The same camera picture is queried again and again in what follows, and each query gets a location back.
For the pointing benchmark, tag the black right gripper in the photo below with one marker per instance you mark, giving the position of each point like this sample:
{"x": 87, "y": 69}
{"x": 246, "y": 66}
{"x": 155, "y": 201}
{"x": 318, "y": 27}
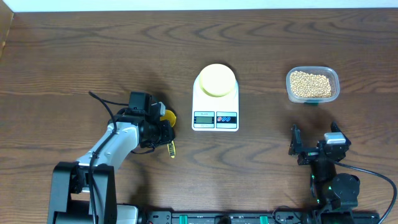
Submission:
{"x": 296, "y": 147}

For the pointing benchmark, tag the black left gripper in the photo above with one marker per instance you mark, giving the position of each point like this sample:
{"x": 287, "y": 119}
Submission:
{"x": 165, "y": 136}

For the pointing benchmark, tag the yellow measuring scoop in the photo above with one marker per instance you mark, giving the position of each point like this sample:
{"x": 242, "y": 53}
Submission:
{"x": 171, "y": 117}

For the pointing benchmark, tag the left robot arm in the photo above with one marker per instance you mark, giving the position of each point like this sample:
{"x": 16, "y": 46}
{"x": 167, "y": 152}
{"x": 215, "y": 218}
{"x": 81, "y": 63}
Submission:
{"x": 84, "y": 191}

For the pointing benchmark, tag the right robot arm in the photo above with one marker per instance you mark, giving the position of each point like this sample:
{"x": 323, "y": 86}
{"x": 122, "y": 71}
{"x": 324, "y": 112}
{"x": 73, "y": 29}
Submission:
{"x": 334, "y": 191}

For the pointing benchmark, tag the white digital kitchen scale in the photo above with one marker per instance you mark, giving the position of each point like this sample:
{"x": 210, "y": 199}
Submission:
{"x": 210, "y": 113}

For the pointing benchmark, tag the pale yellow bowl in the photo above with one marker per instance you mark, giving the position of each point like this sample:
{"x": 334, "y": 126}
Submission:
{"x": 217, "y": 80}

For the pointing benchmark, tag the clear plastic container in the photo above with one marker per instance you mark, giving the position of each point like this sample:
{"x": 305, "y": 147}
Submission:
{"x": 326, "y": 71}

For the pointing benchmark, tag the pile of soybeans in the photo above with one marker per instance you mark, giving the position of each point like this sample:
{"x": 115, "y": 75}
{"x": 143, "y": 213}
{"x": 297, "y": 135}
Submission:
{"x": 308, "y": 85}

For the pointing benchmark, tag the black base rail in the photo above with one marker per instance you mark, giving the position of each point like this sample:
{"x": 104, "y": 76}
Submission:
{"x": 276, "y": 217}

